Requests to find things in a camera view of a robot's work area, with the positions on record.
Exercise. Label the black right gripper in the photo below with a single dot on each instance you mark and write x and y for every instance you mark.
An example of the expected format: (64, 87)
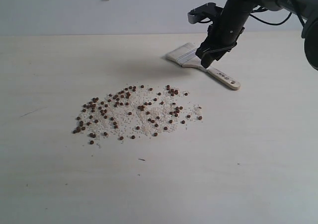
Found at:
(225, 32)

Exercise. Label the wooden paint brush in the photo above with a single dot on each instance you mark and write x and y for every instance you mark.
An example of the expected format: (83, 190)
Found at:
(185, 57)

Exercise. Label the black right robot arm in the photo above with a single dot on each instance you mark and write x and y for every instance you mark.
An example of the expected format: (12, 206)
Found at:
(307, 13)

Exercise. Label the pile of rice and pellets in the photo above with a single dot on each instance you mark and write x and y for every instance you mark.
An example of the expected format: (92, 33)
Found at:
(136, 111)

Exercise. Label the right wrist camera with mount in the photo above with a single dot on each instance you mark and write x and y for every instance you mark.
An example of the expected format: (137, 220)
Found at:
(205, 13)

